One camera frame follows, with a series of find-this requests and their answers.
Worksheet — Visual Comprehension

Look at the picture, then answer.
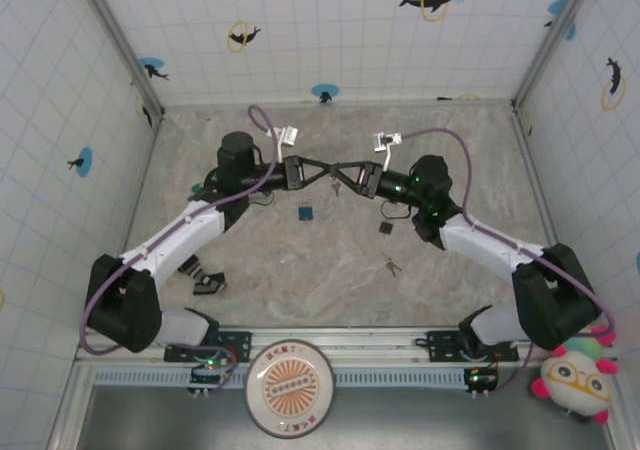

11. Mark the penguin blue circle sticker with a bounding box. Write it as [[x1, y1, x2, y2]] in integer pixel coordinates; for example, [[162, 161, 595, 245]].
[[310, 83, 340, 105]]

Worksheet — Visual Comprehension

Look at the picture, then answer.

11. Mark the aluminium edge strip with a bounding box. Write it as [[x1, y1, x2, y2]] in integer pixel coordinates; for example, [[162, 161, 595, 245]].
[[121, 112, 165, 251], [162, 98, 516, 111], [508, 109, 557, 244]]

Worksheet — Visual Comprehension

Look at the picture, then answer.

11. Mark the shark blue circle sticker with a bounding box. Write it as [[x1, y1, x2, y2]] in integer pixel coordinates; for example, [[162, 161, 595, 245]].
[[138, 57, 170, 82]]

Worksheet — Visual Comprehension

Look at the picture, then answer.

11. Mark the black striped clip object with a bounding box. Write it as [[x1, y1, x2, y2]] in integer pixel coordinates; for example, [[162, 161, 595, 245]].
[[178, 257, 227, 296]]

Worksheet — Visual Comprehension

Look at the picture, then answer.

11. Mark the black animal blue circle sticker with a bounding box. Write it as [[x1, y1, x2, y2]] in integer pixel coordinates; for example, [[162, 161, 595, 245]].
[[67, 145, 95, 178]]

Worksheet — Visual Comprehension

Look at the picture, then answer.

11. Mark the round printed plate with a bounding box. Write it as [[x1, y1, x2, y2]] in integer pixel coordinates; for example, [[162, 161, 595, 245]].
[[244, 340, 335, 439]]

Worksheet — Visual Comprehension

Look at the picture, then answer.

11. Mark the blue patch sticker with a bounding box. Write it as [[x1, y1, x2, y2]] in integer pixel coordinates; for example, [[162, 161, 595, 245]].
[[543, 0, 577, 41]]

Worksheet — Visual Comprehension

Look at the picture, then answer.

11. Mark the white pink plush toy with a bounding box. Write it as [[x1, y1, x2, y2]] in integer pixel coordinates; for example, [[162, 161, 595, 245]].
[[530, 325, 620, 425]]

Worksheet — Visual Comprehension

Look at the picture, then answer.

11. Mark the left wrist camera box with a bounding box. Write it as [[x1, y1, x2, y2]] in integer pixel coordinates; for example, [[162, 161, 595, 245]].
[[272, 126, 300, 147]]

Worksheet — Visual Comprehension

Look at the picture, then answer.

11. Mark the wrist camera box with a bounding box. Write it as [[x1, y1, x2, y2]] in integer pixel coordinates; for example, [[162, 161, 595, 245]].
[[370, 132, 403, 171], [272, 126, 300, 147]]

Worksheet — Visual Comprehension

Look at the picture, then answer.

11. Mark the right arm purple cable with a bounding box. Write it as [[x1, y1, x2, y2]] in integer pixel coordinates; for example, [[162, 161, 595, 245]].
[[399, 127, 617, 394]]

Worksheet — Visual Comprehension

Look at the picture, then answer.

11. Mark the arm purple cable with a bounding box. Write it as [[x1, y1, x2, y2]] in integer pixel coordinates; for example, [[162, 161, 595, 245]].
[[399, 127, 617, 394], [79, 103, 287, 396]]

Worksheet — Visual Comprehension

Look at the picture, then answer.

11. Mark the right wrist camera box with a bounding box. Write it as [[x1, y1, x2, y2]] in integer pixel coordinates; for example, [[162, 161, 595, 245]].
[[370, 132, 403, 171]]

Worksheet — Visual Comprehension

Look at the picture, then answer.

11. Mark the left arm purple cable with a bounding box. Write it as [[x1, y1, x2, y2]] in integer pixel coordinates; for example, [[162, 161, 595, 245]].
[[79, 103, 287, 396]]

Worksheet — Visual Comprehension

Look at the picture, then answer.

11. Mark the seal yellow ring sticker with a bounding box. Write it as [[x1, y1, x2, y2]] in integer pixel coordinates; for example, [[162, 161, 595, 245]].
[[600, 57, 628, 112], [135, 94, 154, 129]]

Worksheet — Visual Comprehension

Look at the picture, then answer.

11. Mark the small dolphin yellow ring sticker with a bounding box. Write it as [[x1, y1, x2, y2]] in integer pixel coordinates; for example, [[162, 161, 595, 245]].
[[227, 19, 263, 53]]

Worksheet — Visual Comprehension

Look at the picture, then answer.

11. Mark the aluminium mounting rail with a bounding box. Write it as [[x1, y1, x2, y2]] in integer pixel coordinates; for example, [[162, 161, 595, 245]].
[[74, 325, 619, 369]]

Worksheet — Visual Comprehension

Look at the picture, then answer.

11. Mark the aluminium corner post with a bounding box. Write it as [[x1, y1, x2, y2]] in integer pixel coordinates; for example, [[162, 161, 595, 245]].
[[73, 0, 165, 119], [511, 0, 602, 109]]

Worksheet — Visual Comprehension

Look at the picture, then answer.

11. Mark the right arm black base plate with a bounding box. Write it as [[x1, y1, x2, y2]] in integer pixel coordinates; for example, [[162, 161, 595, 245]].
[[427, 329, 520, 364]]

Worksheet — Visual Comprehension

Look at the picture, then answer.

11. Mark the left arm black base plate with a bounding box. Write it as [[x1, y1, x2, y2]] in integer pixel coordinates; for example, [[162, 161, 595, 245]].
[[163, 330, 253, 364]]

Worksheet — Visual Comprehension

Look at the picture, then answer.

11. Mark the white slotted cable duct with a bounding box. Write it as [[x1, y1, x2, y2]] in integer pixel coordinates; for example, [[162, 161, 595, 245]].
[[92, 367, 546, 387]]

